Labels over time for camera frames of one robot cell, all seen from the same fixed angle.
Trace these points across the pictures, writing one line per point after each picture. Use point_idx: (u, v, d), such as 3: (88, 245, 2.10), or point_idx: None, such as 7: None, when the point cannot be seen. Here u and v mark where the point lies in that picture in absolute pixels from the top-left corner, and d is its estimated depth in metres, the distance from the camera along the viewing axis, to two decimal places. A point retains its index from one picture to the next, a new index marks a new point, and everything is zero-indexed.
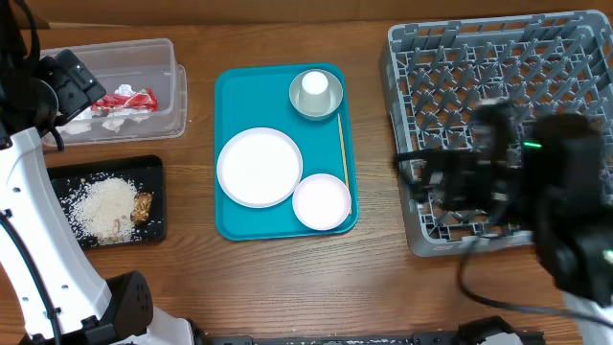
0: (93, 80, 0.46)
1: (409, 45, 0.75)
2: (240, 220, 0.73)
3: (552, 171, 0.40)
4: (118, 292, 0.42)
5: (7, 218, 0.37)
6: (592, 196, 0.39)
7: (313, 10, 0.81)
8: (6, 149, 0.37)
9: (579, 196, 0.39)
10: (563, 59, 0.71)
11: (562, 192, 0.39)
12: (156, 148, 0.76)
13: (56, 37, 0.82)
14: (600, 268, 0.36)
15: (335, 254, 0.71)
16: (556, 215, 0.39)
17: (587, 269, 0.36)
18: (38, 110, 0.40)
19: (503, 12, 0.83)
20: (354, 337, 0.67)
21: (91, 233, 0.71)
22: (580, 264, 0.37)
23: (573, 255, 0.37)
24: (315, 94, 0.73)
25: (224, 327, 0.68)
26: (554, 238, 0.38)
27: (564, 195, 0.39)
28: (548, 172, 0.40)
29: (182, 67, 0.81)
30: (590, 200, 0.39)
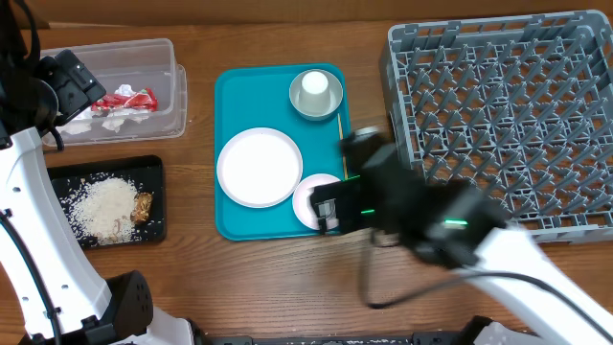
0: (93, 80, 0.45)
1: (409, 45, 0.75)
2: (240, 220, 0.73)
3: (381, 194, 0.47)
4: (118, 292, 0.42)
5: (7, 217, 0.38)
6: (422, 192, 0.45)
7: (313, 9, 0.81)
8: (6, 149, 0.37)
9: (407, 199, 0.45)
10: (563, 59, 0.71)
11: (395, 199, 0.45)
12: (156, 148, 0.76)
13: (56, 37, 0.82)
14: (449, 241, 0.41)
15: (335, 254, 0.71)
16: (404, 219, 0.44)
17: (447, 246, 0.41)
18: (38, 110, 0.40)
19: (503, 12, 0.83)
20: (354, 337, 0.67)
21: (91, 233, 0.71)
22: (436, 247, 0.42)
23: (428, 243, 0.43)
24: (315, 94, 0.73)
25: (224, 327, 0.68)
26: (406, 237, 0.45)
27: (394, 201, 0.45)
28: (381, 197, 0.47)
29: (182, 66, 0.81)
30: (416, 194, 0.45)
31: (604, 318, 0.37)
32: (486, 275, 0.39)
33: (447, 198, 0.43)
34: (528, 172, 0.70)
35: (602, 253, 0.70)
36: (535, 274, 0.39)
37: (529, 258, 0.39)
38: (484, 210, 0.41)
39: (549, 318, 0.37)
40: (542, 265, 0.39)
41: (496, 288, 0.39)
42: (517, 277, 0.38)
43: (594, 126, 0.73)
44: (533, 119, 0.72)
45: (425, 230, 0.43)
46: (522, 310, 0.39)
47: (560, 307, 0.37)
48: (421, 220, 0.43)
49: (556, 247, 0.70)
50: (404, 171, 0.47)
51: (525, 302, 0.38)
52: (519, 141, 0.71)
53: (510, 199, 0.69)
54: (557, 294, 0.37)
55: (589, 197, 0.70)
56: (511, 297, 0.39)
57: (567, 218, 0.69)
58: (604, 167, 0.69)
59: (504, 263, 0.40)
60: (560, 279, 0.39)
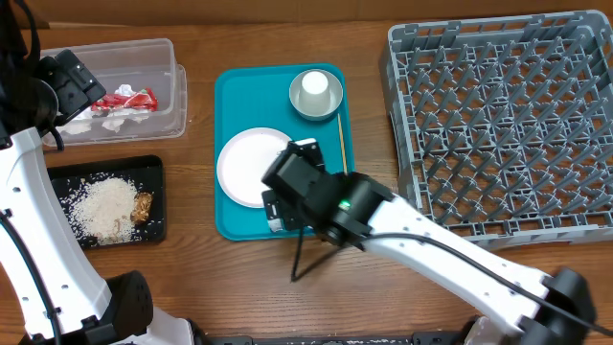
0: (93, 80, 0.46)
1: (409, 45, 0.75)
2: (239, 220, 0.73)
3: (289, 195, 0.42)
4: (118, 292, 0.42)
5: (7, 217, 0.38)
6: (329, 187, 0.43)
7: (313, 10, 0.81)
8: (7, 148, 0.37)
9: (321, 195, 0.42)
10: (563, 59, 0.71)
11: (284, 176, 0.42)
12: (156, 148, 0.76)
13: (56, 37, 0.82)
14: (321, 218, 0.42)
15: (335, 254, 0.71)
16: (306, 212, 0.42)
17: (351, 228, 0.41)
18: (38, 110, 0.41)
19: (503, 12, 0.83)
20: (354, 337, 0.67)
21: (91, 233, 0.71)
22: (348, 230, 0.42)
23: (344, 229, 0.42)
24: (315, 94, 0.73)
25: (224, 327, 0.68)
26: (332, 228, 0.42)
27: (310, 202, 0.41)
28: (292, 198, 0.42)
29: (182, 66, 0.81)
30: (327, 188, 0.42)
31: (499, 264, 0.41)
32: (379, 237, 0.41)
33: (313, 183, 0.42)
34: (528, 172, 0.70)
35: (602, 253, 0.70)
36: (410, 227, 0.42)
37: (409, 216, 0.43)
38: (376, 191, 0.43)
39: (445, 270, 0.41)
40: (418, 222, 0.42)
41: (387, 249, 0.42)
42: (408, 236, 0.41)
43: (594, 126, 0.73)
44: (533, 119, 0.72)
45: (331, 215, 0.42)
46: (420, 265, 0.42)
47: (442, 257, 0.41)
48: (316, 206, 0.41)
49: (556, 247, 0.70)
50: (308, 166, 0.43)
51: (415, 256, 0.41)
52: (519, 141, 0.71)
53: (510, 199, 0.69)
54: (438, 246, 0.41)
55: (589, 197, 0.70)
56: (416, 262, 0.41)
57: (567, 218, 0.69)
58: (604, 167, 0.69)
59: (383, 224, 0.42)
60: (437, 230, 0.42)
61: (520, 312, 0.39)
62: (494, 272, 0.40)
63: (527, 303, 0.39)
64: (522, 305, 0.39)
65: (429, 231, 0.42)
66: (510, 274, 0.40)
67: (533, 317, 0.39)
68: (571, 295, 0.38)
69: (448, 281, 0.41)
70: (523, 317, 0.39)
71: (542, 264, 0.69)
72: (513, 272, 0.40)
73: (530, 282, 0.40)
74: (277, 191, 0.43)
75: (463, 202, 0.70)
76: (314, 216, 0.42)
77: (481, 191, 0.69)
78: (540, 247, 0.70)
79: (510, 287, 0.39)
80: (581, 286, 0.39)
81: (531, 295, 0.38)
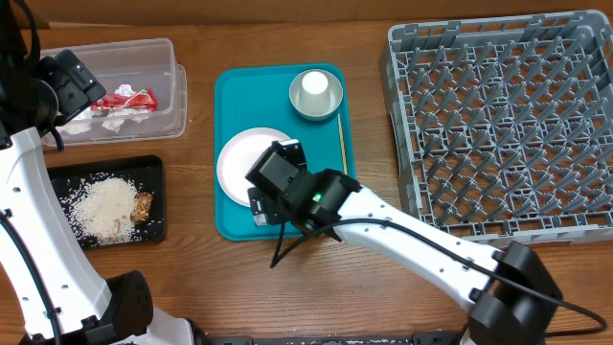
0: (93, 80, 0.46)
1: (409, 45, 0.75)
2: (239, 219, 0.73)
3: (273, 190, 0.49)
4: (118, 293, 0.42)
5: (7, 217, 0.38)
6: (307, 182, 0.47)
7: (313, 9, 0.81)
8: (7, 148, 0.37)
9: (298, 190, 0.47)
10: (563, 59, 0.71)
11: (265, 172, 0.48)
12: (156, 148, 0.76)
13: (56, 37, 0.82)
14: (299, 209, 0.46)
15: (335, 254, 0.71)
16: (285, 204, 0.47)
17: (324, 218, 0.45)
18: (38, 110, 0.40)
19: (503, 12, 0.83)
20: (354, 337, 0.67)
21: (91, 233, 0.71)
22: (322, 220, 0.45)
23: (318, 219, 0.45)
24: (315, 94, 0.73)
25: (224, 327, 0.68)
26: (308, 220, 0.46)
27: (289, 195, 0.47)
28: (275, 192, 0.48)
29: (182, 66, 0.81)
30: (305, 184, 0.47)
31: (454, 242, 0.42)
32: (343, 221, 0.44)
33: (290, 179, 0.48)
34: (528, 172, 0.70)
35: (601, 253, 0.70)
36: (373, 213, 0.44)
37: (373, 203, 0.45)
38: (346, 184, 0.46)
39: (403, 250, 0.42)
40: (381, 209, 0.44)
41: (353, 234, 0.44)
42: (369, 219, 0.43)
43: (594, 126, 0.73)
44: (533, 119, 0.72)
45: (306, 207, 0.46)
46: (382, 247, 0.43)
47: (401, 238, 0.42)
48: (294, 200, 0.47)
49: (556, 247, 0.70)
50: (287, 164, 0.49)
51: (376, 238, 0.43)
52: (519, 141, 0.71)
53: (510, 199, 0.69)
54: (397, 227, 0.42)
55: (589, 197, 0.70)
56: (377, 243, 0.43)
57: (567, 218, 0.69)
58: (604, 167, 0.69)
59: (349, 211, 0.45)
60: (398, 215, 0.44)
61: (473, 287, 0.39)
62: (449, 250, 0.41)
63: (480, 278, 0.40)
64: (475, 280, 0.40)
65: (390, 215, 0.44)
66: (464, 251, 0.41)
67: (485, 290, 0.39)
68: (522, 268, 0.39)
69: (408, 261, 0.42)
70: (475, 290, 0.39)
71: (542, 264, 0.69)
72: (471, 250, 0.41)
73: (483, 259, 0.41)
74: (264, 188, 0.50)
75: (463, 202, 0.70)
76: (292, 209, 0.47)
77: (480, 191, 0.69)
78: (540, 247, 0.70)
79: (463, 263, 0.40)
80: (533, 260, 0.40)
81: (482, 270, 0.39)
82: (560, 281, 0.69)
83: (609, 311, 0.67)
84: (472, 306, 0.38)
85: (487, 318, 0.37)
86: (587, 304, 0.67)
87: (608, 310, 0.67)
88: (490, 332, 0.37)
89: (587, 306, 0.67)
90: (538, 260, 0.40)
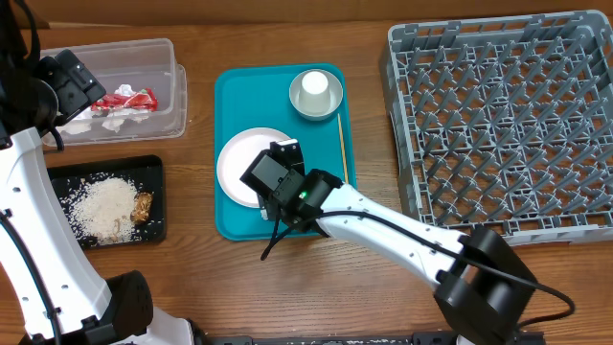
0: (93, 80, 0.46)
1: (409, 45, 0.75)
2: (239, 220, 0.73)
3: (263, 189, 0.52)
4: (118, 293, 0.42)
5: (7, 217, 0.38)
6: (294, 182, 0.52)
7: (313, 9, 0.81)
8: (7, 148, 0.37)
9: (285, 189, 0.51)
10: (563, 59, 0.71)
11: (257, 173, 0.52)
12: (156, 148, 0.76)
13: (56, 37, 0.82)
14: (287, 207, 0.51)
15: (335, 254, 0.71)
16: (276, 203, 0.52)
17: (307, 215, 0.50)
18: (38, 110, 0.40)
19: (503, 12, 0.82)
20: (354, 337, 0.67)
21: (91, 233, 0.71)
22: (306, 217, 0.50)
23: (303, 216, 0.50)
24: (315, 94, 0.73)
25: (224, 327, 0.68)
26: (295, 216, 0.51)
27: (279, 195, 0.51)
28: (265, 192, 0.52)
29: (182, 66, 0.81)
30: (293, 183, 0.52)
31: (423, 229, 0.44)
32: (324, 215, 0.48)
33: (279, 179, 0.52)
34: (528, 172, 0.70)
35: (601, 253, 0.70)
36: (351, 206, 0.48)
37: (352, 197, 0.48)
38: (329, 182, 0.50)
39: (378, 238, 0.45)
40: (359, 203, 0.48)
41: (335, 226, 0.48)
42: (347, 212, 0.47)
43: (594, 126, 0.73)
44: (533, 119, 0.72)
45: (293, 205, 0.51)
46: (362, 238, 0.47)
47: (376, 227, 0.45)
48: (283, 199, 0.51)
49: (556, 247, 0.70)
50: (279, 165, 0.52)
51: (355, 228, 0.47)
52: (519, 141, 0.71)
53: (510, 199, 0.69)
54: (374, 218, 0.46)
55: (589, 197, 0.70)
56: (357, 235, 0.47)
57: (567, 218, 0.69)
58: (604, 167, 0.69)
59: (330, 204, 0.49)
60: (374, 207, 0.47)
61: (438, 268, 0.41)
62: (417, 236, 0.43)
63: (445, 260, 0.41)
64: (441, 263, 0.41)
65: (367, 207, 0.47)
66: (432, 237, 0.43)
67: (450, 271, 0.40)
68: (488, 252, 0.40)
69: (383, 248, 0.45)
70: (441, 272, 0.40)
71: (542, 264, 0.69)
72: (439, 235, 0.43)
73: (449, 242, 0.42)
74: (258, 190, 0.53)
75: (463, 202, 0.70)
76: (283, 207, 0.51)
77: (481, 191, 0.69)
78: (540, 247, 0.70)
79: (429, 246, 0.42)
80: (499, 243, 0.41)
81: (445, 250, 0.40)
82: (560, 281, 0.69)
83: (609, 311, 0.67)
84: (439, 286, 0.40)
85: (453, 298, 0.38)
86: (587, 304, 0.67)
87: (608, 310, 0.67)
88: (459, 312, 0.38)
89: (587, 306, 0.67)
90: (506, 244, 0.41)
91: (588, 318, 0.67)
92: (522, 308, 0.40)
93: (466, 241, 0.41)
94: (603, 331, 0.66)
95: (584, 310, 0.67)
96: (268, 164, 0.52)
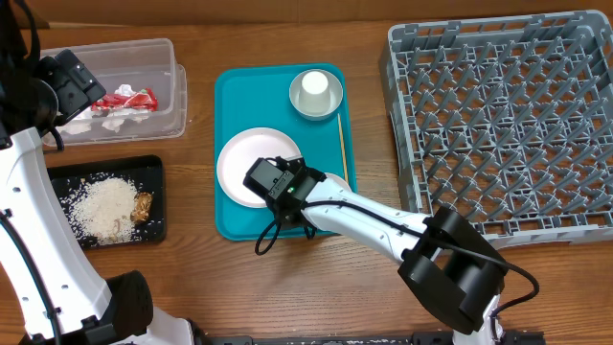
0: (93, 80, 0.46)
1: (409, 45, 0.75)
2: (240, 220, 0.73)
3: (260, 191, 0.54)
4: (118, 292, 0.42)
5: (7, 217, 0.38)
6: (287, 181, 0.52)
7: (313, 10, 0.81)
8: (7, 149, 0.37)
9: (279, 186, 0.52)
10: (563, 59, 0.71)
11: (254, 177, 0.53)
12: (156, 148, 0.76)
13: (56, 37, 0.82)
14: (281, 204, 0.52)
15: (335, 254, 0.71)
16: (271, 201, 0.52)
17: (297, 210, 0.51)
18: (38, 110, 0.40)
19: (503, 12, 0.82)
20: (354, 337, 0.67)
21: (91, 233, 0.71)
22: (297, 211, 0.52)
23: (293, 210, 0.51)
24: (315, 94, 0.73)
25: (224, 327, 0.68)
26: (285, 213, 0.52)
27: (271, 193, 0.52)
28: (262, 193, 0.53)
29: (182, 66, 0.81)
30: (286, 182, 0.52)
31: (394, 213, 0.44)
32: (306, 206, 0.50)
33: (273, 181, 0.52)
34: (528, 172, 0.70)
35: (601, 253, 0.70)
36: (332, 196, 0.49)
37: (333, 189, 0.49)
38: (314, 175, 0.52)
39: (353, 223, 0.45)
40: (340, 194, 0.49)
41: (318, 218, 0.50)
42: (327, 202, 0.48)
43: (594, 126, 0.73)
44: (533, 119, 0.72)
45: (284, 201, 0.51)
46: (342, 227, 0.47)
47: (354, 216, 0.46)
48: (276, 196, 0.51)
49: (556, 247, 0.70)
50: (275, 168, 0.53)
51: (333, 217, 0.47)
52: (519, 141, 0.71)
53: (510, 199, 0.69)
54: (351, 207, 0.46)
55: (589, 197, 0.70)
56: (337, 224, 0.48)
57: (567, 218, 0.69)
58: (604, 167, 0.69)
59: (315, 195, 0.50)
60: (353, 195, 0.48)
61: (404, 247, 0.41)
62: (387, 218, 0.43)
63: (412, 241, 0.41)
64: (407, 242, 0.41)
65: (346, 196, 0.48)
66: (401, 218, 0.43)
67: (415, 250, 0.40)
68: (449, 230, 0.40)
69: (360, 236, 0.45)
70: (406, 251, 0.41)
71: (542, 264, 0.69)
72: (408, 217, 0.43)
73: (416, 222, 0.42)
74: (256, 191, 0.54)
75: (463, 203, 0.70)
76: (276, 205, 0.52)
77: (480, 191, 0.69)
78: (540, 247, 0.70)
79: (396, 227, 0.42)
80: (463, 224, 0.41)
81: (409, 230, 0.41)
82: (560, 281, 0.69)
83: (609, 311, 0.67)
84: (402, 263, 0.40)
85: (415, 275, 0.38)
86: (587, 304, 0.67)
87: (608, 310, 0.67)
88: (422, 289, 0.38)
89: (587, 306, 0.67)
90: (469, 224, 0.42)
91: (588, 318, 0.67)
92: (493, 287, 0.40)
93: (431, 220, 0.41)
94: (603, 331, 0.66)
95: (584, 311, 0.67)
96: (264, 168, 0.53)
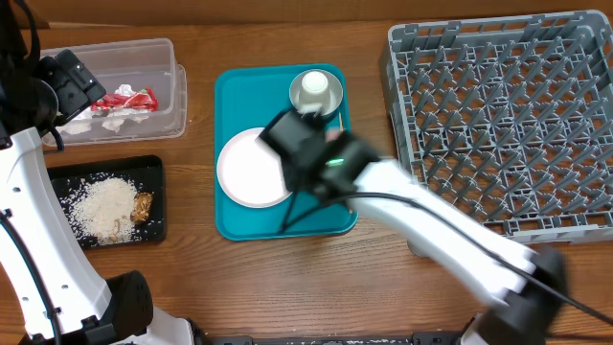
0: (93, 80, 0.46)
1: (409, 45, 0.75)
2: (240, 220, 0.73)
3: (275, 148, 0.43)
4: (118, 292, 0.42)
5: (7, 217, 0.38)
6: (318, 146, 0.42)
7: (313, 9, 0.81)
8: (7, 149, 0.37)
9: (313, 155, 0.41)
10: (563, 59, 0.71)
11: (278, 134, 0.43)
12: (156, 148, 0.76)
13: (56, 37, 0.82)
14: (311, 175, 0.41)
15: (335, 254, 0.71)
16: (297, 170, 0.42)
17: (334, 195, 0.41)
18: (38, 110, 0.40)
19: (504, 12, 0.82)
20: (354, 337, 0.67)
21: (91, 233, 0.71)
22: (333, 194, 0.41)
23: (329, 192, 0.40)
24: (316, 94, 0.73)
25: (224, 327, 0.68)
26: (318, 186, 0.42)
27: (302, 160, 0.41)
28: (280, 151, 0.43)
29: (182, 67, 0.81)
30: (316, 146, 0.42)
31: (488, 238, 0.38)
32: (363, 195, 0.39)
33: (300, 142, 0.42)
34: (528, 172, 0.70)
35: (601, 253, 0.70)
36: (397, 190, 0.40)
37: (397, 179, 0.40)
38: (364, 150, 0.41)
39: (428, 234, 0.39)
40: (406, 187, 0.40)
41: (374, 210, 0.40)
42: (395, 197, 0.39)
43: (594, 126, 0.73)
44: (533, 119, 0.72)
45: (316, 171, 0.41)
46: (402, 227, 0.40)
47: (427, 221, 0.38)
48: (304, 164, 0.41)
49: (556, 247, 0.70)
50: (300, 126, 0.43)
51: (397, 216, 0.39)
52: (519, 141, 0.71)
53: (510, 199, 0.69)
54: (426, 212, 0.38)
55: (589, 197, 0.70)
56: (401, 223, 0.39)
57: (567, 218, 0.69)
58: (604, 167, 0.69)
59: (370, 183, 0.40)
60: (425, 196, 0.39)
61: (503, 286, 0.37)
62: (482, 244, 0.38)
63: (510, 277, 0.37)
64: (504, 278, 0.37)
65: (416, 195, 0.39)
66: (495, 246, 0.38)
67: (515, 292, 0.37)
68: (553, 271, 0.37)
69: (430, 246, 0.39)
70: (505, 290, 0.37)
71: None
72: (504, 246, 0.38)
73: (513, 257, 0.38)
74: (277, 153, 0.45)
75: (463, 203, 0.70)
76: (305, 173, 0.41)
77: (480, 191, 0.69)
78: None
79: (495, 260, 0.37)
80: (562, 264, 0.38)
81: (517, 270, 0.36)
82: None
83: (608, 311, 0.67)
84: (502, 306, 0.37)
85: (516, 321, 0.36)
86: (587, 304, 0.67)
87: (608, 310, 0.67)
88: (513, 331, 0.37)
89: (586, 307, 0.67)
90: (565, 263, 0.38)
91: (588, 317, 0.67)
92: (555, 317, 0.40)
93: (537, 262, 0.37)
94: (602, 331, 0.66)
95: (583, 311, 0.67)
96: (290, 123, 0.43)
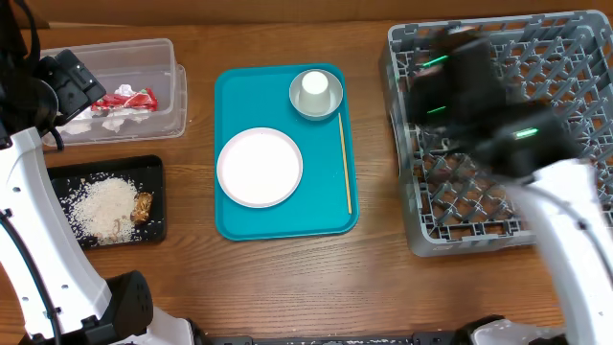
0: (93, 80, 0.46)
1: (409, 45, 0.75)
2: (240, 220, 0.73)
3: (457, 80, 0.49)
4: (118, 293, 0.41)
5: (7, 217, 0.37)
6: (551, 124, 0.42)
7: (313, 10, 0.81)
8: (6, 148, 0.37)
9: (486, 93, 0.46)
10: (564, 59, 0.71)
11: (468, 93, 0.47)
12: (156, 148, 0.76)
13: (56, 37, 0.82)
14: (510, 146, 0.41)
15: (335, 254, 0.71)
16: (493, 144, 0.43)
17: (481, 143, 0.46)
18: (38, 110, 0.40)
19: (504, 12, 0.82)
20: (354, 337, 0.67)
21: (91, 233, 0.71)
22: (494, 149, 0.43)
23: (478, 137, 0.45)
24: (315, 94, 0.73)
25: (224, 327, 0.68)
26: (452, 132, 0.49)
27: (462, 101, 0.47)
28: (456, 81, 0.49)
29: (182, 67, 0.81)
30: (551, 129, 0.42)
31: None
32: (537, 190, 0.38)
33: (521, 111, 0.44)
34: None
35: None
36: (570, 198, 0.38)
37: (579, 192, 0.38)
38: (563, 144, 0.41)
39: (572, 257, 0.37)
40: (587, 204, 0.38)
41: (535, 207, 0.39)
42: (567, 209, 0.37)
43: (594, 126, 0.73)
44: None
45: (507, 150, 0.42)
46: (551, 240, 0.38)
47: (587, 250, 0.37)
48: (513, 145, 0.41)
49: None
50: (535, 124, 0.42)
51: (556, 228, 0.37)
52: None
53: None
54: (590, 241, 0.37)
55: None
56: (551, 230, 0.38)
57: None
58: (604, 167, 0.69)
59: (552, 179, 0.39)
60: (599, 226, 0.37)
61: None
62: None
63: None
64: None
65: (591, 221, 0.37)
66: None
67: None
68: None
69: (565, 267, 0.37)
70: None
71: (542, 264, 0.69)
72: None
73: None
74: (448, 86, 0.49)
75: (463, 203, 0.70)
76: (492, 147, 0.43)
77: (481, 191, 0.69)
78: None
79: None
80: None
81: None
82: None
83: None
84: None
85: None
86: None
87: None
88: None
89: None
90: None
91: None
92: None
93: None
94: None
95: None
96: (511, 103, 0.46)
